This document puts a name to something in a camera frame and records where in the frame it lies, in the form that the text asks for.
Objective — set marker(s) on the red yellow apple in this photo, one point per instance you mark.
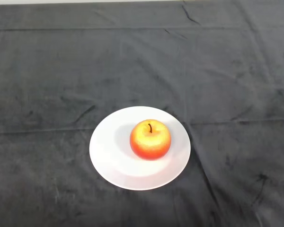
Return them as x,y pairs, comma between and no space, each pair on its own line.
150,142

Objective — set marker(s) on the white round plate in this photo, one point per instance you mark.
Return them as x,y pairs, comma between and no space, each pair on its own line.
123,163

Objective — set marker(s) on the black cloth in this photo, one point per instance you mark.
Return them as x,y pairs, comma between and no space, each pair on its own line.
203,71

